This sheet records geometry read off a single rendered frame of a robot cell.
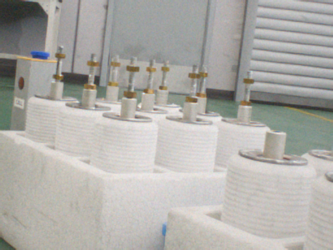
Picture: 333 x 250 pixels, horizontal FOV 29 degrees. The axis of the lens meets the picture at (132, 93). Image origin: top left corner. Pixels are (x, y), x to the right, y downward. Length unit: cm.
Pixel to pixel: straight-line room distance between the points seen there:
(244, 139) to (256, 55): 505
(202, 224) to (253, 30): 540
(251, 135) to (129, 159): 24
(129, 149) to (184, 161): 11
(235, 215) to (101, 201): 23
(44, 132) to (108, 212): 29
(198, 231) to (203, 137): 31
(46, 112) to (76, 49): 489
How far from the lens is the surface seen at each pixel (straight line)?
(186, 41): 603
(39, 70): 128
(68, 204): 94
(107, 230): 88
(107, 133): 91
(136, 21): 599
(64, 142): 102
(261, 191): 68
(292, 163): 69
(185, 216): 71
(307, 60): 623
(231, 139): 106
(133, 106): 94
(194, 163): 98
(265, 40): 613
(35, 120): 112
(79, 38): 599
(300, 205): 70
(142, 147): 91
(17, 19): 604
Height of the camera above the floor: 35
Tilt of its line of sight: 4 degrees down
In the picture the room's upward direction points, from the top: 7 degrees clockwise
